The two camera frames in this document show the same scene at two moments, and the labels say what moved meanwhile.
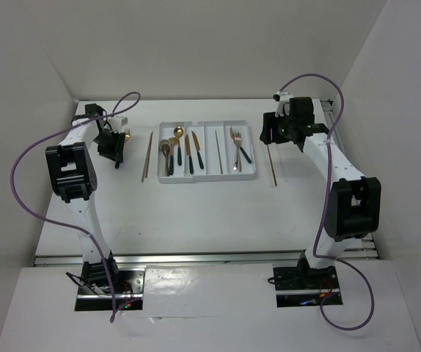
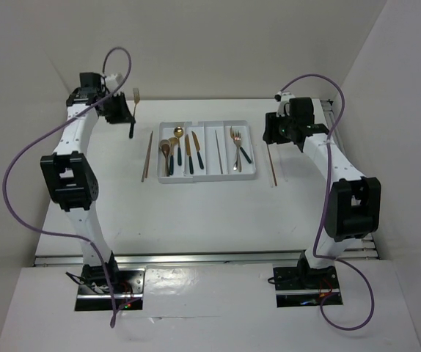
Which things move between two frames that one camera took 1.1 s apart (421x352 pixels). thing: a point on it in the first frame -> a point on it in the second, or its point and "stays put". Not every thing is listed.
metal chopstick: x=218 y=153 stays put
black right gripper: x=270 y=121 stays put
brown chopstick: x=273 y=168 stays put
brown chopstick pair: x=144 y=171 stays put
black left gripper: x=115 y=152 -> x=125 y=114
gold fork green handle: x=127 y=132 -> x=136 y=97
